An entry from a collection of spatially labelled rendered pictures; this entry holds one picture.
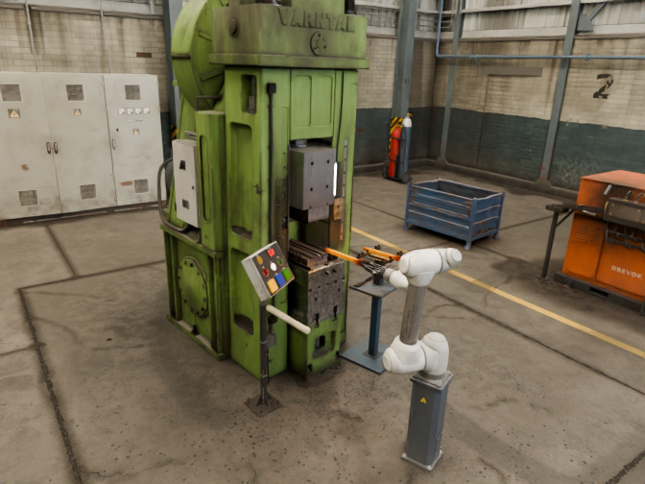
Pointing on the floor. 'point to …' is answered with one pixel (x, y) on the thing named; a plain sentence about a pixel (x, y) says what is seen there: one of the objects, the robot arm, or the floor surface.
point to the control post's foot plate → (263, 404)
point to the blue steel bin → (454, 209)
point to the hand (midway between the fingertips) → (364, 263)
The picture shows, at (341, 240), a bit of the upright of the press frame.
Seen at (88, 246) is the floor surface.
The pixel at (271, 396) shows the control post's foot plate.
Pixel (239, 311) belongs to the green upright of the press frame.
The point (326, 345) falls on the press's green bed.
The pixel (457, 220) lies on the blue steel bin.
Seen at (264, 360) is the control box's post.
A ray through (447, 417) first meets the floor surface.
